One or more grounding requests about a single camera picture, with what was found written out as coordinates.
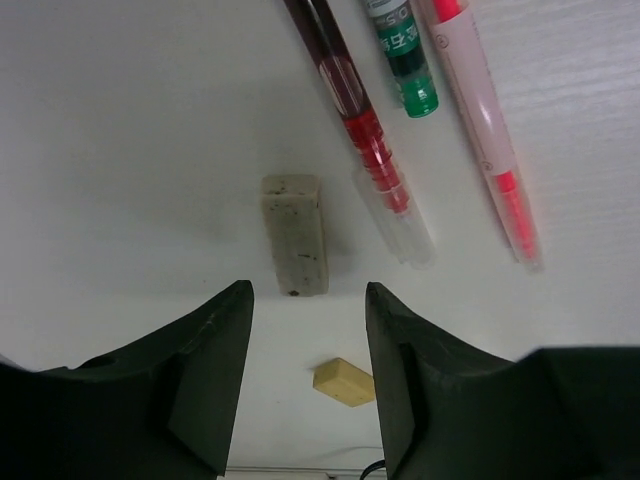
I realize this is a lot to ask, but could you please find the beige eraser stick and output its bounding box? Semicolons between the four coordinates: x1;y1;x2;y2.
260;174;329;297

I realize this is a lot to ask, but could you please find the pink pen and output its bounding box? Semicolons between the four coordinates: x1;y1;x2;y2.
420;1;543;271

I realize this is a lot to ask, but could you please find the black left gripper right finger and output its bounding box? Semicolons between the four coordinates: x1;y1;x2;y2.
365;282;639;479

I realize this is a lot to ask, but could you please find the small yellow eraser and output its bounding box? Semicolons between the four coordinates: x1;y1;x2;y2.
312;358;376;408

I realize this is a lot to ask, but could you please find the red pen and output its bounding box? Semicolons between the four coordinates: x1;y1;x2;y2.
285;1;434;269

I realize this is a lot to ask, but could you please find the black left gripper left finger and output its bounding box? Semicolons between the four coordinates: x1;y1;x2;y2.
1;280;254;479

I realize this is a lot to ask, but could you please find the green pen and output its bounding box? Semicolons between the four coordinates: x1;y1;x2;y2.
363;0;439;118

